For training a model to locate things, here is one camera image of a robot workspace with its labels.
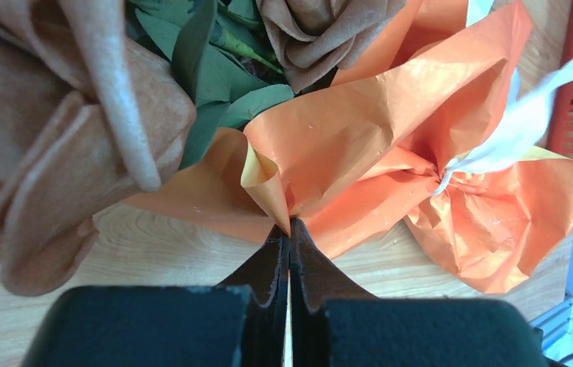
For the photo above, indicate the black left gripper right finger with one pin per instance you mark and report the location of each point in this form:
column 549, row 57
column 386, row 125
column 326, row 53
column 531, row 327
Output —
column 336, row 322

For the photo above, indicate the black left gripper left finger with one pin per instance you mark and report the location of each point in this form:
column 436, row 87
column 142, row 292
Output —
column 238, row 322

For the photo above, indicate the orange wrapping paper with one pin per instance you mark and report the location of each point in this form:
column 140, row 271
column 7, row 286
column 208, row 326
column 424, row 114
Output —
column 392, row 177

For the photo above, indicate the white ribbon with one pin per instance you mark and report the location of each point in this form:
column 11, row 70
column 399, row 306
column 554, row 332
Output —
column 524, row 121

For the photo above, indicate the artificial flower bunch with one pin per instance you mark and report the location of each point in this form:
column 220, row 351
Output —
column 89, row 118

